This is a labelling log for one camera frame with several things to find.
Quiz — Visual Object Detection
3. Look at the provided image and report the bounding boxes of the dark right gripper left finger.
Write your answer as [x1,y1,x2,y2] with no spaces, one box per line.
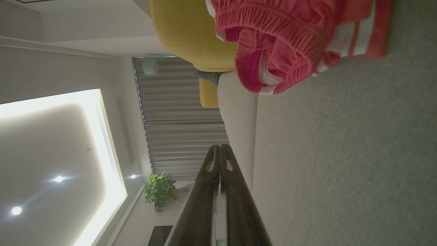
[164,144,221,246]

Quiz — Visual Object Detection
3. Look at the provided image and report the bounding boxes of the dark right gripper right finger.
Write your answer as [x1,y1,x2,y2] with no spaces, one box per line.
[220,144,272,246]

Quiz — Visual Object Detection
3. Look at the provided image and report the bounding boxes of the red shorts white stripes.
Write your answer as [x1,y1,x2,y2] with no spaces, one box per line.
[206,0,393,96]

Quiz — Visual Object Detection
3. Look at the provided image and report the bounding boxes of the green potted plant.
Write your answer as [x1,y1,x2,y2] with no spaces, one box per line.
[144,171,178,215]

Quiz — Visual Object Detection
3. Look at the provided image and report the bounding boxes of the dark cabinet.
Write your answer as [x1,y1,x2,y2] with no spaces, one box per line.
[147,225,174,246]

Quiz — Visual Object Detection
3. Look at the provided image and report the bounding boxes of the grey pleated curtain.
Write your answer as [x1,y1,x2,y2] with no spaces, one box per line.
[132,56,230,180]

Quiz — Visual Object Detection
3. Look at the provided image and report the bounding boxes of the small yellow cushion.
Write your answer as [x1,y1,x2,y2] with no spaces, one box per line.
[199,78,220,109]

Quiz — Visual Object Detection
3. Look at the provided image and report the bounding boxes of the grey fabric sofa seat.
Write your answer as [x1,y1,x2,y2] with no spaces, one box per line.
[216,0,437,246]

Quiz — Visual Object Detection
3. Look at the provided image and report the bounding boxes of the large yellow sofa cushion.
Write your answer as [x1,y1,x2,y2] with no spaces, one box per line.
[149,0,240,73]

